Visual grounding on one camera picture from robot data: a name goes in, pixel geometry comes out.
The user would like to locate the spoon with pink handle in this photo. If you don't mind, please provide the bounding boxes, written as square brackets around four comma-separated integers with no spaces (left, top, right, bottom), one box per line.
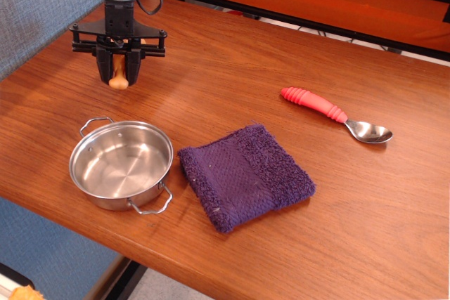
[281,86,393,144]

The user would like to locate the orange object bottom left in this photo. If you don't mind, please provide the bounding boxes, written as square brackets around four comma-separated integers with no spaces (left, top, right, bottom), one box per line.
[1,264,44,300]

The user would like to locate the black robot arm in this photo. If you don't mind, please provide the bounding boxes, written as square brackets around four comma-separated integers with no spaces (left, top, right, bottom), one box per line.
[70,0,167,90]

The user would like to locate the small steel pot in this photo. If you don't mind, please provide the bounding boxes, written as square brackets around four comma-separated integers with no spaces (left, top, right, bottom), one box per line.
[68,117,174,215]

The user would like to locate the orange toy chicken leg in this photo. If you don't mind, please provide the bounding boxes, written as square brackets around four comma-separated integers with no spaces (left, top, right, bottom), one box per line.
[108,54,129,90]

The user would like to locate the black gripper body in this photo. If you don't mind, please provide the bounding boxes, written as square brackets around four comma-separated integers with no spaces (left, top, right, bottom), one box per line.
[70,3,167,58]

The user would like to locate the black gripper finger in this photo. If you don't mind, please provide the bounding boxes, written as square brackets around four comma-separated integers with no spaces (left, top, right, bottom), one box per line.
[96,46,113,84]
[125,48,141,86]

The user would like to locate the purple knitted towel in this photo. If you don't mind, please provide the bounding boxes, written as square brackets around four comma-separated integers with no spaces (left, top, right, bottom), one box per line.
[178,124,316,233]

